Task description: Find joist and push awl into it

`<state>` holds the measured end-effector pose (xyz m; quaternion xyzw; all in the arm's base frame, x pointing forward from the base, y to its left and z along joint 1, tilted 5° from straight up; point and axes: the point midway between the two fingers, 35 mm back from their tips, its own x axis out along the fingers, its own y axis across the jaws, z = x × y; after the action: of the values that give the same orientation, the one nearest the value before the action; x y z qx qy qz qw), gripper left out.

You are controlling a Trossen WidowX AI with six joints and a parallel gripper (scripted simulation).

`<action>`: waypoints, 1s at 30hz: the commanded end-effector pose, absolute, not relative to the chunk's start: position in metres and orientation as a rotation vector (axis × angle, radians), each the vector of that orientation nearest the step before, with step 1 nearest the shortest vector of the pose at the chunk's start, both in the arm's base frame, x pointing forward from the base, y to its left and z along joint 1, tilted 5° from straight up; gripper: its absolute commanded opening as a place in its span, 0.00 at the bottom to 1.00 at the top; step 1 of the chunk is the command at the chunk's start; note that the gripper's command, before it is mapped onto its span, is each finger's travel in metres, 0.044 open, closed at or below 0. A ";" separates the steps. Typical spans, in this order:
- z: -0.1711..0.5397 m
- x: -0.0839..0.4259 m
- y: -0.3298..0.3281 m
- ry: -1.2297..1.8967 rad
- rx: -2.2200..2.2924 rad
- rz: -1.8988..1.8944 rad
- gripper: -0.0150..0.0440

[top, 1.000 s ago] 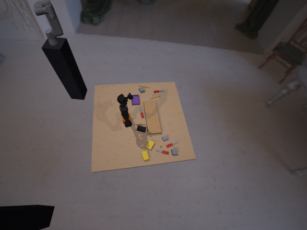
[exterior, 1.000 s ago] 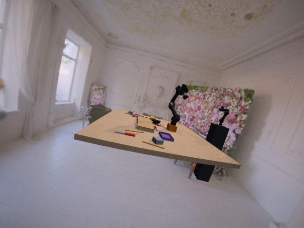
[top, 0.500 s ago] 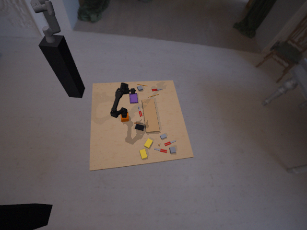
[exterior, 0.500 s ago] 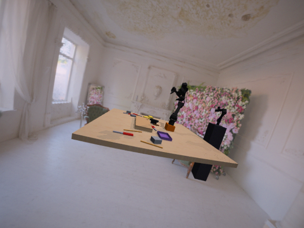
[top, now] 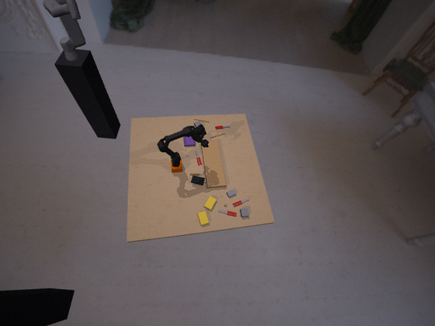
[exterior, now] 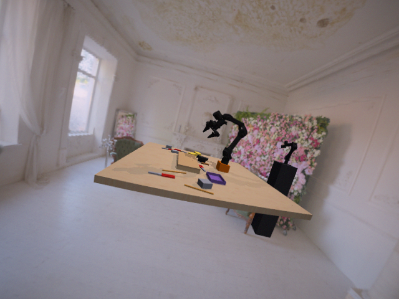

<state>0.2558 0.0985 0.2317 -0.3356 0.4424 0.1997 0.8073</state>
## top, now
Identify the tan panel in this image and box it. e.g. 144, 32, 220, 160
201, 140, 226, 189

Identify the yellow rectangular block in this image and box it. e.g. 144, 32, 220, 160
204, 196, 216, 210
198, 211, 209, 225

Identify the purple square tray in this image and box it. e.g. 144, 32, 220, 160
184, 137, 196, 147

